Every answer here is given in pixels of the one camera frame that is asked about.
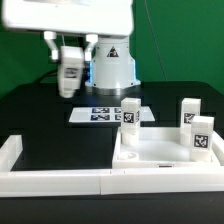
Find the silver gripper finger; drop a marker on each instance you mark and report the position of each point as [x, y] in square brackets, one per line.
[91, 40]
[49, 37]

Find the white fiducial marker sheet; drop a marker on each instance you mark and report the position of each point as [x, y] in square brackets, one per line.
[95, 114]

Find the white U-shaped fence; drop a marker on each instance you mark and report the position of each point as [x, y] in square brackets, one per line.
[106, 181]

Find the white square table top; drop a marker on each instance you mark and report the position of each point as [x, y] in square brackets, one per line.
[158, 147]

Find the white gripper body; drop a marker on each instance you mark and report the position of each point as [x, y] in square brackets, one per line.
[107, 18]

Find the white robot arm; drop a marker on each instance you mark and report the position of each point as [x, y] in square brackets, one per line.
[112, 69]

